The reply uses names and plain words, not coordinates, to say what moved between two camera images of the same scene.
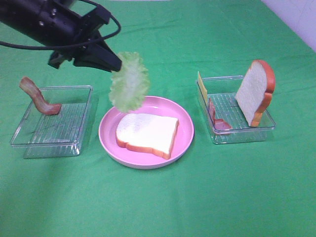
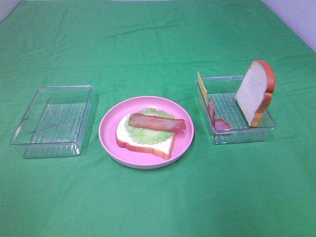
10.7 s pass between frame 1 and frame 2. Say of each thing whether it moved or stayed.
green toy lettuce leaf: moved
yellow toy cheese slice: stayed
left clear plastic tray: stayed
